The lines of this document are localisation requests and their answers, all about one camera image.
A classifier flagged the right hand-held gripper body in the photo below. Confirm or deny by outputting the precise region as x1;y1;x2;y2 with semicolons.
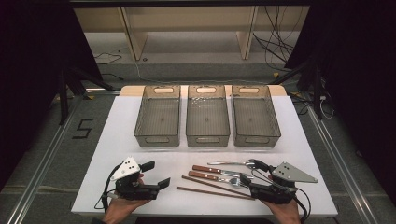
248;161;318;205

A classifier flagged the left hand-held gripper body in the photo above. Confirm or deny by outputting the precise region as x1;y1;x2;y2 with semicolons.
110;156;161;201

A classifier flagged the metal spoon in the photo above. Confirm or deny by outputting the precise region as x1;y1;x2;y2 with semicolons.
207;159;260;171

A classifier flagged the wooden handled fork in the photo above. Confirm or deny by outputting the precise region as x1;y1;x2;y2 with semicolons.
188;170;250;189

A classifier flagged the wooden handled knife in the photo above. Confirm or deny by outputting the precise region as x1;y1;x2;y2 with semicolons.
191;164;255;180

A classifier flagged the grey translucent plastic bin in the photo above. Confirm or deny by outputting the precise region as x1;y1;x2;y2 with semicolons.
185;85;232;147
231;85;282;148
134;85;181;148

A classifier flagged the person's right hand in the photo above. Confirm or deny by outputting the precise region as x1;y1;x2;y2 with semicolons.
262;200;303;224

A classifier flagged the person's left hand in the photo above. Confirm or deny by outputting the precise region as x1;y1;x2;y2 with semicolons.
102;197;152;224

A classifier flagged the white table sheet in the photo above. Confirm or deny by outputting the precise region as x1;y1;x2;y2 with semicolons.
70;94;339;217

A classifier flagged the black metal stand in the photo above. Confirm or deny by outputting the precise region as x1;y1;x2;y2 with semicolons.
269;57;326;120
57;66;116;125

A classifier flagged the black curtain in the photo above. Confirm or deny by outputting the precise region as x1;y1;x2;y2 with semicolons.
284;0;396;197
0;0;104;190

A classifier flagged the light wooden shelf unit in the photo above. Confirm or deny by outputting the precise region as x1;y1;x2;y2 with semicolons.
74;6;311;62

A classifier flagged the left hand-held gripper cable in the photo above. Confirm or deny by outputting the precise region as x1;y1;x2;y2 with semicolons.
93;162;125;213

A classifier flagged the aluminium floor rail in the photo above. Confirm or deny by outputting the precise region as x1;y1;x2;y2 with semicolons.
6;88;120;224
306;105;379;224

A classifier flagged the white plug with cable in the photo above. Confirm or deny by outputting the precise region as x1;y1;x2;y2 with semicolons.
318;94;334;119

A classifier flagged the thin black floor cable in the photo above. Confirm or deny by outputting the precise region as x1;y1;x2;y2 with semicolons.
93;51;123;65

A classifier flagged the bundle of black cables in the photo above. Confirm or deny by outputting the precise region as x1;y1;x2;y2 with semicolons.
252;6;304;73

